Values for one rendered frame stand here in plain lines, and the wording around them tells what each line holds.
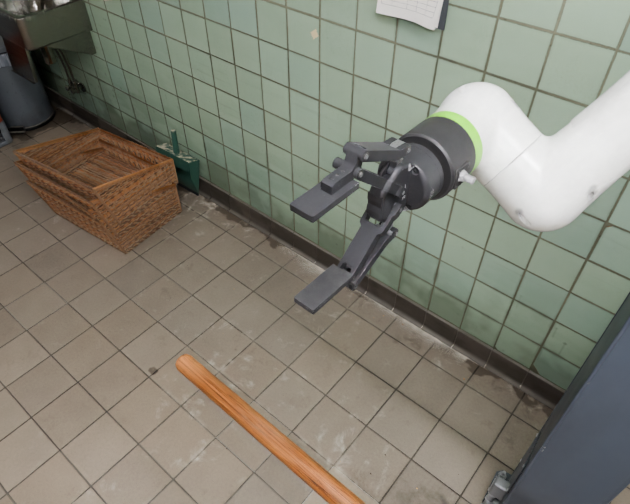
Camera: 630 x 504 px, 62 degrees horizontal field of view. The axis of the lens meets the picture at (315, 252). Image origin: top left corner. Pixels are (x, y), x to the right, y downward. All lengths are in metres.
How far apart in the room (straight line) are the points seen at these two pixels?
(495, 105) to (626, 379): 0.66
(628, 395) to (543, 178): 0.61
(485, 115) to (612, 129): 0.14
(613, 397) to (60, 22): 2.88
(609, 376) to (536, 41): 0.85
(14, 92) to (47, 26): 0.83
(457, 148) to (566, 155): 0.14
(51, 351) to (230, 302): 0.77
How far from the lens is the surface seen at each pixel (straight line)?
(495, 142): 0.73
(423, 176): 0.62
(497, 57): 1.63
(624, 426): 1.31
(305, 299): 0.59
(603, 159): 0.73
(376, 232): 0.63
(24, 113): 3.94
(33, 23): 3.12
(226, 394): 0.82
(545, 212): 0.74
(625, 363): 1.17
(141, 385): 2.29
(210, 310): 2.45
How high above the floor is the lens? 1.88
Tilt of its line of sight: 45 degrees down
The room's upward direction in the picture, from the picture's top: straight up
